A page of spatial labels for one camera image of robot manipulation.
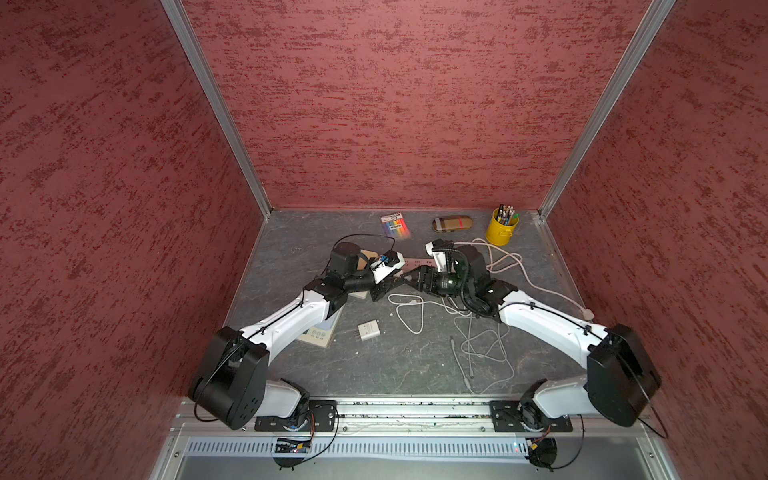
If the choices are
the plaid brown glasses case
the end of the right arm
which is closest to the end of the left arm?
the end of the right arm

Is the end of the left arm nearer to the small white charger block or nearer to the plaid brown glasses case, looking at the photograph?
the small white charger block

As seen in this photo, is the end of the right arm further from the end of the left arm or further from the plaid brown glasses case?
the plaid brown glasses case
